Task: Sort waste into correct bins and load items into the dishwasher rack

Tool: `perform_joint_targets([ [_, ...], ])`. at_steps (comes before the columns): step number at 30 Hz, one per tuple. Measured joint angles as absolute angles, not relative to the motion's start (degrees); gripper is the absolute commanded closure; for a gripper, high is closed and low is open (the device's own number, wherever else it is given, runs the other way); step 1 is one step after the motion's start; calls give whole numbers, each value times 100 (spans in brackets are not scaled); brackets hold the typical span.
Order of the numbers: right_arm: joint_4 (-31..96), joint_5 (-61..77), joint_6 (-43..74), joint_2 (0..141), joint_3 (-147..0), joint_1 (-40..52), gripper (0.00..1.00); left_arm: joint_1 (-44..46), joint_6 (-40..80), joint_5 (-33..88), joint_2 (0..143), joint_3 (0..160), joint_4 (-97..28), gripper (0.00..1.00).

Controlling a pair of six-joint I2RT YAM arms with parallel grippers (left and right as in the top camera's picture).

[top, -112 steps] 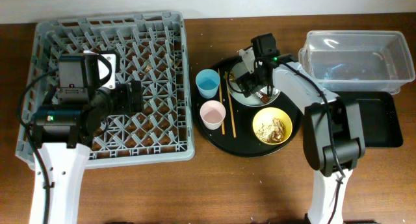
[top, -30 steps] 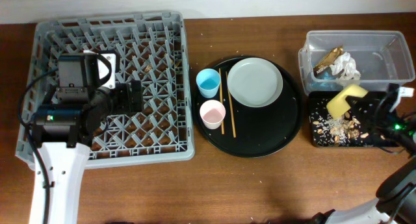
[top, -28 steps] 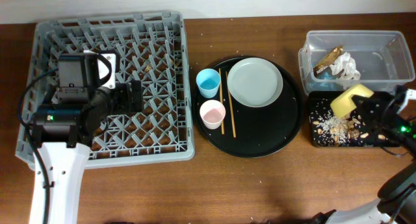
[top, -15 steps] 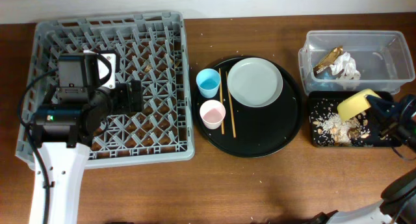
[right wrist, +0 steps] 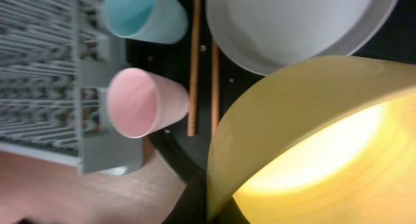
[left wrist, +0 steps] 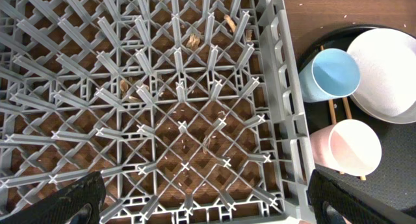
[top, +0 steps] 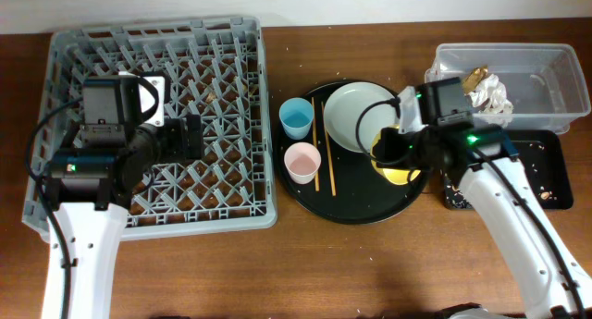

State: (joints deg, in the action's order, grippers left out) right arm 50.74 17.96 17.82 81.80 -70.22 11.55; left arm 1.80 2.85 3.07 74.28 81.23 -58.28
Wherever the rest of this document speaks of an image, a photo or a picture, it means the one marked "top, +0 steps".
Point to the light blue cup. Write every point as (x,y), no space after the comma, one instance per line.
(296,116)

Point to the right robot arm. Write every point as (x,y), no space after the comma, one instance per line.
(552,283)

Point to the clear plastic bin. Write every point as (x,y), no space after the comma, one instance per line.
(544,81)

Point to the grey plate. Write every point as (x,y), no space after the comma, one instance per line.
(344,107)

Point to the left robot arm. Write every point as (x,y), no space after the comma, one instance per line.
(87,187)

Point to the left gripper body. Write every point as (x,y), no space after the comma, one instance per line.
(171,147)

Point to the wooden chopstick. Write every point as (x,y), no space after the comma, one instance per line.
(329,154)
(317,156)

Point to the yellow bowl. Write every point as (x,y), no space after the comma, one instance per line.
(397,177)

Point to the white tissue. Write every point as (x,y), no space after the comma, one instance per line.
(490,98)

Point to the black rectangular tray bin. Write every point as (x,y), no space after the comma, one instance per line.
(454,199)

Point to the food scraps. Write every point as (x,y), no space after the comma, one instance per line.
(546,172)

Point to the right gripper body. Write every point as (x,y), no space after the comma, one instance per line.
(417,147)

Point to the round black tray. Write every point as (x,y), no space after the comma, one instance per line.
(363,196)

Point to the gold spoon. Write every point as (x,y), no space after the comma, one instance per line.
(470,82)

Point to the pink cup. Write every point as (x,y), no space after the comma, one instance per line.
(299,161)

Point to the grey dishwasher rack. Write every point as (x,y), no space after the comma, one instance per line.
(215,69)

